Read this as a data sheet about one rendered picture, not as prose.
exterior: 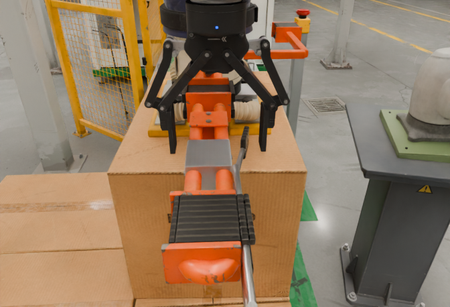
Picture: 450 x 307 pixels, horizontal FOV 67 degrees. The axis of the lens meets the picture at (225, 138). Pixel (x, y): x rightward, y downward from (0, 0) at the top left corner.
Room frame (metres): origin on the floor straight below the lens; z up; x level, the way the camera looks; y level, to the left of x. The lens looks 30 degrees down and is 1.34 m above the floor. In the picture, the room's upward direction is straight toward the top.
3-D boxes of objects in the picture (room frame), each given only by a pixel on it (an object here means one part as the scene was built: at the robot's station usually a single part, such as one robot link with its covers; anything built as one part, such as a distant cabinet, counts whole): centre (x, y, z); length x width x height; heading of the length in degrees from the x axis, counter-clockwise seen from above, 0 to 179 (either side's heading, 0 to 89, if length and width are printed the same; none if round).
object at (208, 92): (0.61, 0.03, 1.07); 0.10 x 0.08 x 0.06; 92
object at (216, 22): (0.45, 0.01, 1.23); 0.08 x 0.07 x 0.09; 92
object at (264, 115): (0.45, -0.06, 1.10); 0.03 x 0.01 x 0.07; 2
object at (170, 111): (0.44, 0.08, 1.10); 0.03 x 0.01 x 0.07; 2
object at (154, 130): (0.86, 0.14, 0.97); 0.34 x 0.10 x 0.05; 2
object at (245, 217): (0.32, -0.03, 1.07); 0.31 x 0.03 x 0.05; 2
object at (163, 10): (0.86, 0.04, 1.19); 0.23 x 0.23 x 0.04
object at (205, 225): (0.26, 0.02, 1.07); 0.08 x 0.07 x 0.05; 2
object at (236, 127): (0.86, -0.05, 0.97); 0.34 x 0.10 x 0.05; 2
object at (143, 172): (0.85, 0.04, 0.74); 0.60 x 0.40 x 0.40; 1
